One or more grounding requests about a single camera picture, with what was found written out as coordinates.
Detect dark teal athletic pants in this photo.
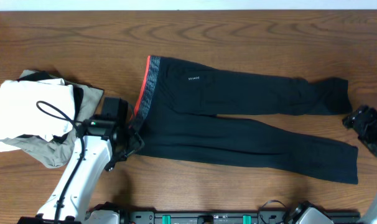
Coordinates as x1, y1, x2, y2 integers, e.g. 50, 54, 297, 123
133, 55, 358, 184

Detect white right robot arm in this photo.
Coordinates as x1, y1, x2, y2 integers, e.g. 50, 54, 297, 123
342, 105, 377, 223

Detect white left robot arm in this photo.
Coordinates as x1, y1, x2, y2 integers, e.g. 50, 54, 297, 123
37, 112, 144, 223

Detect beige folded garment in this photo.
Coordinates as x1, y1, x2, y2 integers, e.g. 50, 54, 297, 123
2, 70, 103, 168

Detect white folded garment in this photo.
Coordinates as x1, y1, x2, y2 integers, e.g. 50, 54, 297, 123
0, 78, 75, 152

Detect black folded garment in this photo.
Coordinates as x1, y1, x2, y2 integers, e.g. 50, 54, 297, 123
17, 71, 83, 143

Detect black base cable loop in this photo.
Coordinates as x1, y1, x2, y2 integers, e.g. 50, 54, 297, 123
257, 199, 289, 224

